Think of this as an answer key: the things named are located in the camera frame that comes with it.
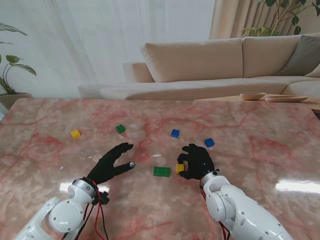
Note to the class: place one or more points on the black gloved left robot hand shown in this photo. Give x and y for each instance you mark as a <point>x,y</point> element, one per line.
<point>105,167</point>

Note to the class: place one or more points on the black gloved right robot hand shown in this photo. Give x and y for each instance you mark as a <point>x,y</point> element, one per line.
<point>200,162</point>

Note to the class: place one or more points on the yellow toy brick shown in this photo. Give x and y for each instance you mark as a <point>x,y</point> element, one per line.
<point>75,133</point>
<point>180,168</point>

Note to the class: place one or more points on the green toy brick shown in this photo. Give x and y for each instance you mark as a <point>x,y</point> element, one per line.
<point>120,128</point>
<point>157,171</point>
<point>166,172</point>

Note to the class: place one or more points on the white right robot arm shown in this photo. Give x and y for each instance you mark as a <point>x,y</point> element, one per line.
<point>237,207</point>

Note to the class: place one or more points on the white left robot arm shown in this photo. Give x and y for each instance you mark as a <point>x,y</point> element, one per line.
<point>65,215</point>

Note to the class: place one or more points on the blue toy brick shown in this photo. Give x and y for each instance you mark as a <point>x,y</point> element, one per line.
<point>175,133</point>
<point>209,142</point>

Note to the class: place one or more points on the round wooden bowl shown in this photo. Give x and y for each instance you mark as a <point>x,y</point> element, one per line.
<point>253,96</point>

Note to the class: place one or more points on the beige fabric sofa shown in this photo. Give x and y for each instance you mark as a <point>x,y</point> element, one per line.
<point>195,62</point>

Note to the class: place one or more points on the flat wooden plate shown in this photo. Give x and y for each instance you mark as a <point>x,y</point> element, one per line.
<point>286,99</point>

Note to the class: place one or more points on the beige plant pot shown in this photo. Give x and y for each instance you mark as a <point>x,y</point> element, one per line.
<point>12,100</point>

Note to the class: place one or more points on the white sheer curtain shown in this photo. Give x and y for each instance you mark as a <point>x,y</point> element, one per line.
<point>100,37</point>

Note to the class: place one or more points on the large-leaf green houseplant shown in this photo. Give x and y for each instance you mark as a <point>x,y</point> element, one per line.
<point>17,65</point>

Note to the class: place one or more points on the beige sofa cushion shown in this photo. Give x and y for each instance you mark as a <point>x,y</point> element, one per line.
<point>314,73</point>

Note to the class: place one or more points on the beige drape curtain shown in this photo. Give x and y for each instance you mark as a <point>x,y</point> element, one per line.
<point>230,20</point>

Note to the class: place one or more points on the grey sofa cushion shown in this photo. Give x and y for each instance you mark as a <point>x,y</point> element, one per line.
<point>302,57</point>

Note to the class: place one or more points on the tall leafy branch plant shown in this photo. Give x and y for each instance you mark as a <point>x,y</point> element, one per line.
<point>295,20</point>

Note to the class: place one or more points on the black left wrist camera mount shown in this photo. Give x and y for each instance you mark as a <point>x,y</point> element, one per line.
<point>103,198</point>

